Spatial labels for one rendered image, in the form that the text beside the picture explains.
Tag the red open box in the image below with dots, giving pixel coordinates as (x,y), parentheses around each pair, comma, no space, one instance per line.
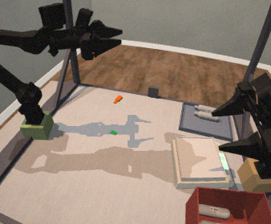
(245,207)

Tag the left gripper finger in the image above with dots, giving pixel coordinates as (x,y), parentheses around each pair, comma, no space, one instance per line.
(231,107)
(249,147)

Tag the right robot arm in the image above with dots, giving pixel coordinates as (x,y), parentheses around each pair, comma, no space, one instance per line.
(53,17)

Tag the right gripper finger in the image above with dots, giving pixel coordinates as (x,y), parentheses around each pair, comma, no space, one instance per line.
(100,45)
(108,32)

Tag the white gas cylinder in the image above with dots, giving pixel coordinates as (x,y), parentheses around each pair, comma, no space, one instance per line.
(214,211)

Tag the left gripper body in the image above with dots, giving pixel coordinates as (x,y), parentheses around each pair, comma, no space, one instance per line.
(248,97)

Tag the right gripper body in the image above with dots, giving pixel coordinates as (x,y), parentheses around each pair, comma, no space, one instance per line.
(72,40)

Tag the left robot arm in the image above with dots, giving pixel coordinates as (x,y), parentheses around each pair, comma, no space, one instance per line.
(262,85)

